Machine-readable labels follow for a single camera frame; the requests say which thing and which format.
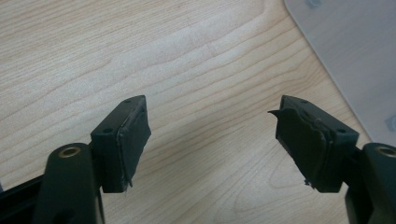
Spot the clear plastic storage box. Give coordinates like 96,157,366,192
283,0,396,147

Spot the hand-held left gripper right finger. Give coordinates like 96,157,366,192
267,94,361,194

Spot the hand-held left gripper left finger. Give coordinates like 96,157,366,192
90,94,152,194

